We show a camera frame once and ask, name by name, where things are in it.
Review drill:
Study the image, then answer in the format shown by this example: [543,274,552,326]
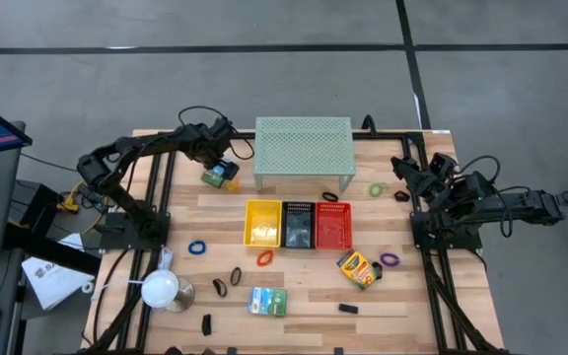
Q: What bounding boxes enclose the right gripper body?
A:
[411,170,451,206]

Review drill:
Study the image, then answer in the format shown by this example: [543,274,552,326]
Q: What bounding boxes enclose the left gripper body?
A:
[197,132,236,167]

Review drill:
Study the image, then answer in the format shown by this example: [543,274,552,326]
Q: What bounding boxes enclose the Crayola crayon box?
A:
[200,164,228,189]
[247,287,288,318]
[336,249,383,291]

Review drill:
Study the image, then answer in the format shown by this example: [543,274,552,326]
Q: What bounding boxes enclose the red plastic basket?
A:
[315,201,354,250]

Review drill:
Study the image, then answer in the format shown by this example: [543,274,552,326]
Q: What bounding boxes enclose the black plastic basket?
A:
[280,200,318,249]

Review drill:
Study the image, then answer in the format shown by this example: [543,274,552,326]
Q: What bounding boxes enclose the yellow plastic basket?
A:
[243,198,284,249]

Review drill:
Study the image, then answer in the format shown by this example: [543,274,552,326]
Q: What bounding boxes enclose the green perforated metal shelf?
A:
[253,116,357,192]

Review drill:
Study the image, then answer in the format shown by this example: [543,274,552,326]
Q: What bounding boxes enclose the clear plastic bag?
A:
[157,246,175,271]

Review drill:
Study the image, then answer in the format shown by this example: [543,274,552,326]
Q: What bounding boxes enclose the white globe lamp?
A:
[140,268,197,315]

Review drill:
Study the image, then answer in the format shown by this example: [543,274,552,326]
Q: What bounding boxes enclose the small white paper sheet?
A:
[56,232,86,252]

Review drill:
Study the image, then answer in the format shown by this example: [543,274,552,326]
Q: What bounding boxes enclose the black stand leg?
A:
[2,224,103,277]

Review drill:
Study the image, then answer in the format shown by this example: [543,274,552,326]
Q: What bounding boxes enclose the white paper booklet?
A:
[21,255,96,312]

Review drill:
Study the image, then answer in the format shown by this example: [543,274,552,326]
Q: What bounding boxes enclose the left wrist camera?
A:
[213,116,236,139]

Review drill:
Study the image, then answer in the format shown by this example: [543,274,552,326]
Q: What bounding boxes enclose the black aluminium extrusion frame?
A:
[79,128,510,355]

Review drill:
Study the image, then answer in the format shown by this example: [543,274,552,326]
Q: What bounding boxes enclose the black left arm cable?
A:
[177,105,255,162]

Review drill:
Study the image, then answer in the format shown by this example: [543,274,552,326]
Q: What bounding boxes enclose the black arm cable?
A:
[454,155,502,186]
[177,105,255,162]

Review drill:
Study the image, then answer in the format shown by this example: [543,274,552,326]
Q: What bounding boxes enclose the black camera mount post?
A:
[361,113,379,137]

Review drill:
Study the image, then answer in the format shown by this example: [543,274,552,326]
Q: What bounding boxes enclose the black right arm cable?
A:
[454,155,502,186]

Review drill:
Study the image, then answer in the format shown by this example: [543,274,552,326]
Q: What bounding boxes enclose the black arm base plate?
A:
[98,211,172,251]
[409,210,483,250]

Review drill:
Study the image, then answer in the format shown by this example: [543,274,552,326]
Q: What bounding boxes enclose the yellow cable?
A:
[55,179,106,238]

